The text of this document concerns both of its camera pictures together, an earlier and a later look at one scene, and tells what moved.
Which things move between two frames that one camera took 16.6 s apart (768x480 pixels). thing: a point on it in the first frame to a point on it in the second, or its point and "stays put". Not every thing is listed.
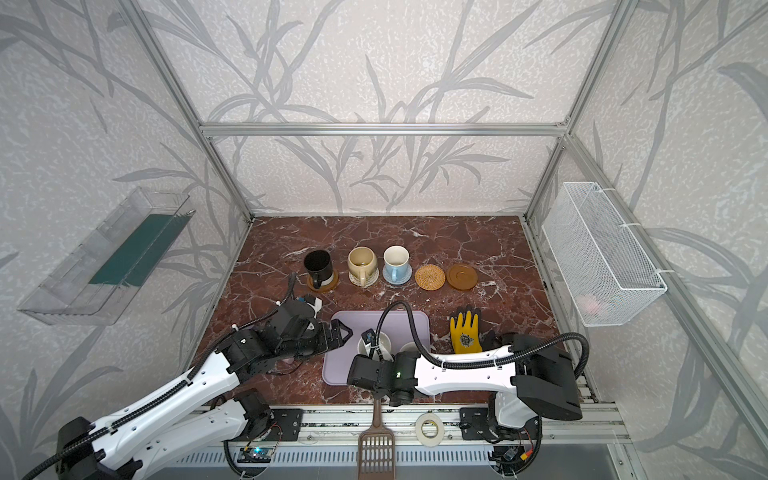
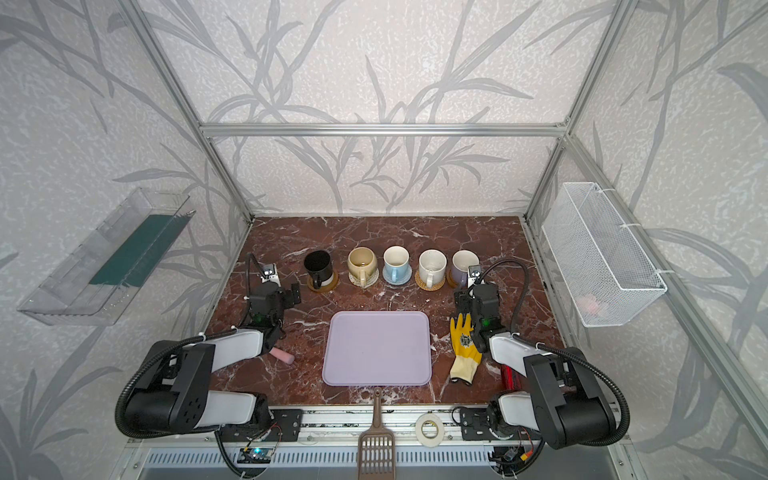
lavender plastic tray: (397, 325) stays put
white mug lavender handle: (409, 346) to (461, 259)
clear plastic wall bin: (100, 278) stays put
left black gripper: (327, 336) to (279, 295)
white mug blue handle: (396, 260) stays put
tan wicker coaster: (430, 277) stays put
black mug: (319, 264) stays put
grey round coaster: (407, 278) stays put
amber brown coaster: (323, 288) stays put
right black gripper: (360, 371) to (469, 300)
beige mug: (362, 261) stays put
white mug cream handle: (384, 346) to (432, 264)
